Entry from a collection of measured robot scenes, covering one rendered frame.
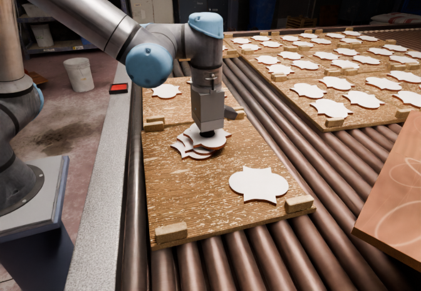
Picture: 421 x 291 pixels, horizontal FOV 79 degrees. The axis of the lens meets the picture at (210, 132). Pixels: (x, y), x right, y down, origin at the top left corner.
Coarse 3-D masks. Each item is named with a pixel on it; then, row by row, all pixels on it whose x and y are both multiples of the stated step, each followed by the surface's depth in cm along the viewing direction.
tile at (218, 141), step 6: (192, 126) 75; (186, 132) 72; (192, 132) 72; (198, 132) 72; (216, 132) 72; (222, 132) 72; (192, 138) 70; (198, 138) 70; (204, 138) 70; (210, 138) 70; (216, 138) 70; (222, 138) 70; (198, 144) 67; (204, 144) 67; (210, 144) 67; (216, 144) 67; (222, 144) 67
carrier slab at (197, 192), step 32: (224, 128) 81; (160, 160) 68; (192, 160) 68; (224, 160) 68; (256, 160) 68; (160, 192) 58; (192, 192) 58; (224, 192) 58; (288, 192) 58; (160, 224) 51; (192, 224) 51; (224, 224) 51; (256, 224) 52
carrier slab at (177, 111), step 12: (180, 84) 111; (144, 96) 101; (180, 96) 101; (228, 96) 101; (144, 108) 92; (156, 108) 92; (168, 108) 92; (180, 108) 92; (144, 120) 85; (168, 120) 85; (180, 120) 85; (192, 120) 85
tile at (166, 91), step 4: (164, 84) 109; (168, 84) 109; (152, 88) 105; (156, 88) 105; (160, 88) 105; (164, 88) 105; (168, 88) 105; (172, 88) 105; (176, 88) 105; (156, 92) 102; (160, 92) 102; (164, 92) 102; (168, 92) 102; (172, 92) 102; (176, 92) 102; (180, 92) 102; (152, 96) 100; (156, 96) 100; (160, 96) 99; (164, 96) 99; (168, 96) 99; (172, 96) 99
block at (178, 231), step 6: (156, 228) 47; (162, 228) 47; (168, 228) 47; (174, 228) 47; (180, 228) 47; (186, 228) 47; (156, 234) 46; (162, 234) 46; (168, 234) 47; (174, 234) 47; (180, 234) 48; (186, 234) 48; (156, 240) 47; (162, 240) 47; (168, 240) 47
